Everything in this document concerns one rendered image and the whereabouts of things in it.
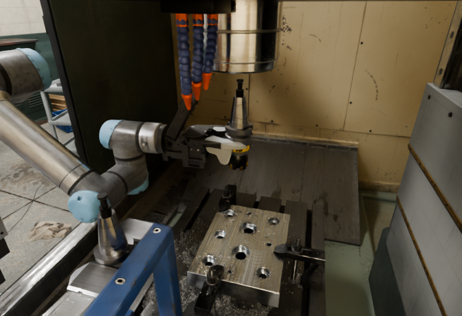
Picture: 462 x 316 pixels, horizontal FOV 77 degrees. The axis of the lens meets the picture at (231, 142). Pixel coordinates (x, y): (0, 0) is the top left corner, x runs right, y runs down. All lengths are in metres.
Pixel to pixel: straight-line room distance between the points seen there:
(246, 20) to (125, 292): 0.45
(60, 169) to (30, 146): 0.08
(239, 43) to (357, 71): 1.16
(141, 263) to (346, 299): 0.91
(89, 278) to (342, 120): 1.45
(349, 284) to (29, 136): 1.16
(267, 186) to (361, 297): 0.65
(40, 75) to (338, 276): 1.22
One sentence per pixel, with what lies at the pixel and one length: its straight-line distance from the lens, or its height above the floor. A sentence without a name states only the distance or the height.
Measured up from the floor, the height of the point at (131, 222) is 1.22.
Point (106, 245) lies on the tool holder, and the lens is 0.52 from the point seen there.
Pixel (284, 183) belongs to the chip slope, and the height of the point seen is 0.74.
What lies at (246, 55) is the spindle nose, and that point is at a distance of 0.53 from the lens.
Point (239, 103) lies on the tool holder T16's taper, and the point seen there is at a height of 1.40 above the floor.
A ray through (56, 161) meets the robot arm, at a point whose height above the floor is 1.29.
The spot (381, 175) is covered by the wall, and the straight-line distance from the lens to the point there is 1.87.
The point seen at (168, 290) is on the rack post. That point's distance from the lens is 0.64.
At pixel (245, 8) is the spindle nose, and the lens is 0.52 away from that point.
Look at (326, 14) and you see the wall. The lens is 1.59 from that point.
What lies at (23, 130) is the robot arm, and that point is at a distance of 0.76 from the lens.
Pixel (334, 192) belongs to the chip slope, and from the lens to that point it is 1.58.
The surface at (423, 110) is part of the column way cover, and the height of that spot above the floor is 1.35.
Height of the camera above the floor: 1.59
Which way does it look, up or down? 25 degrees down
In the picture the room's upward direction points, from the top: straight up
